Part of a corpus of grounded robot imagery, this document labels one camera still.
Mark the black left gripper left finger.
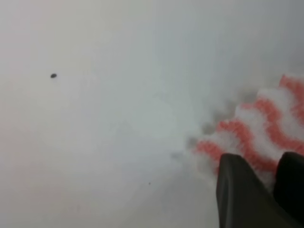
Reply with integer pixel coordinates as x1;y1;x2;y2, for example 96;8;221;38
216;153;301;228

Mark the pink white wavy towel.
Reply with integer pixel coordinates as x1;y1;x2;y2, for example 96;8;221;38
195;75;304;190

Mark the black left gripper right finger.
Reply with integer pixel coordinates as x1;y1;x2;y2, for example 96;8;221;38
273;152;304;225

